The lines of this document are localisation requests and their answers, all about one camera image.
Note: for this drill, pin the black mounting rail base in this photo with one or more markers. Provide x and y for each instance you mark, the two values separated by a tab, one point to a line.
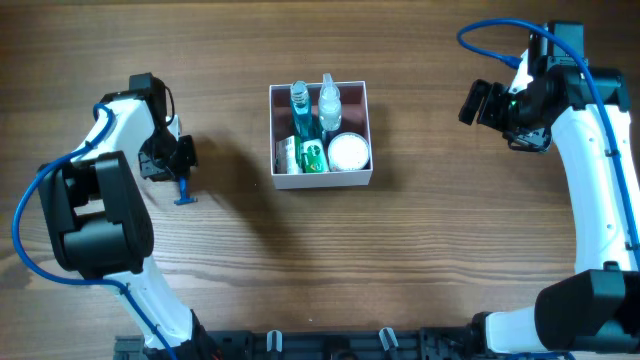
386	343

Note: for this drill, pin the teal liquid bottle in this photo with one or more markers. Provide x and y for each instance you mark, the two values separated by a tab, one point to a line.
305	125

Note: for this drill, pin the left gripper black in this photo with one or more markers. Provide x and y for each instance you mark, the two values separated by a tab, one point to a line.
185	151

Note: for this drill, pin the blue disposable razor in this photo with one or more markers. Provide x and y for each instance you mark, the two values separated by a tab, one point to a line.
184	193

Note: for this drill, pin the cotton buds round container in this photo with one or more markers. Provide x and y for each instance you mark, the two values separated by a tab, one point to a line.
348	151

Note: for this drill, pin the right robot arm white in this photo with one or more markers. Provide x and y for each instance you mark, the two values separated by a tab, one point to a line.
587	117

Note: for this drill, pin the green white small carton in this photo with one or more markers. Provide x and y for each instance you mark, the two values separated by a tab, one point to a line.
314	157

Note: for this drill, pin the clear purple soap bottle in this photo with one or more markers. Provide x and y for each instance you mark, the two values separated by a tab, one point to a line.
329	105

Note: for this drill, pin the white cardboard box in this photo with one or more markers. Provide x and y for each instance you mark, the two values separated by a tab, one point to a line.
355	119

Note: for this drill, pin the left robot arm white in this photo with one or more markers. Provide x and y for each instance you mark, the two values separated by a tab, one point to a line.
100	228

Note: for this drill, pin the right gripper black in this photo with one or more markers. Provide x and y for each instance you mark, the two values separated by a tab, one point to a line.
489	103

